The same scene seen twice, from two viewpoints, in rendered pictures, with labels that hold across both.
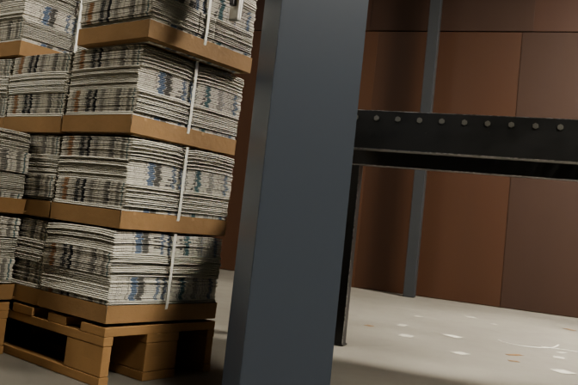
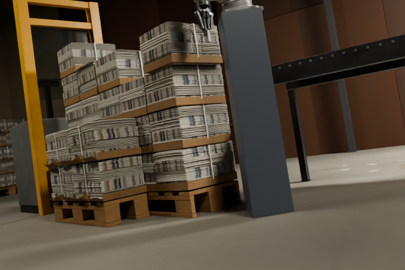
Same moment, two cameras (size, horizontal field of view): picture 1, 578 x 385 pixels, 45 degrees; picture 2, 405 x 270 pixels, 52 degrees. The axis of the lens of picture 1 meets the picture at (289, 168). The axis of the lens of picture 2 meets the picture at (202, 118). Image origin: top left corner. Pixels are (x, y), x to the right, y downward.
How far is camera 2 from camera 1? 0.54 m
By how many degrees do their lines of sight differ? 11
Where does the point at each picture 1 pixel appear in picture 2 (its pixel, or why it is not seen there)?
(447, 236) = (366, 113)
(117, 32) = (159, 63)
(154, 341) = (212, 194)
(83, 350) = (182, 204)
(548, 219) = not seen: outside the picture
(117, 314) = (192, 185)
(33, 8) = (120, 61)
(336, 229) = (275, 122)
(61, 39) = (135, 71)
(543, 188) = not seen: outside the picture
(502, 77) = (374, 14)
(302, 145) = (250, 90)
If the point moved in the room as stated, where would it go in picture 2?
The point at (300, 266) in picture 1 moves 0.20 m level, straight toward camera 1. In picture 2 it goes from (263, 143) to (260, 144)
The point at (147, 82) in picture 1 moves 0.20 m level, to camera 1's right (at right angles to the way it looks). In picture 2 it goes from (178, 81) to (213, 75)
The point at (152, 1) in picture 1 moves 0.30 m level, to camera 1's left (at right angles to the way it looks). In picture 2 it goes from (170, 46) to (117, 56)
